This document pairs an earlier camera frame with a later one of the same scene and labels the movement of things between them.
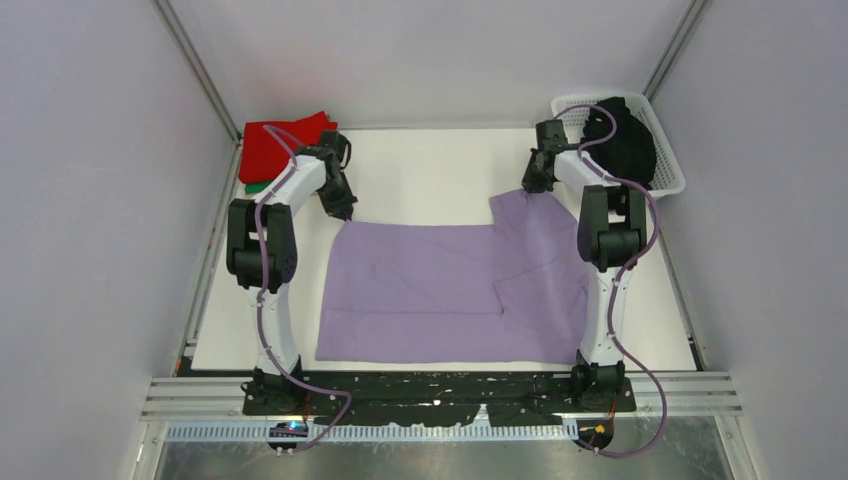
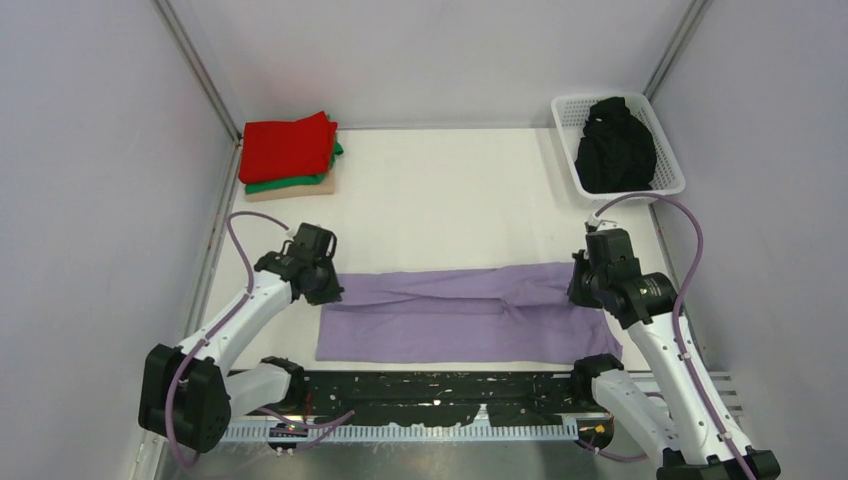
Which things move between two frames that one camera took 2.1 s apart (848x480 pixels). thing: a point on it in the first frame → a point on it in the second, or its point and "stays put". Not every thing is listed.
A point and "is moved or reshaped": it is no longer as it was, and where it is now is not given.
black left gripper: x=343 y=208 → x=331 y=292
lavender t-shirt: x=510 y=290 is moved or reshaped
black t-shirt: x=629 y=152 stays put
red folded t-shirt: x=262 y=155 stays put
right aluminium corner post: x=692 y=16 stays put
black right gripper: x=529 y=183 → x=575 y=294
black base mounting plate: x=438 y=399 stays put
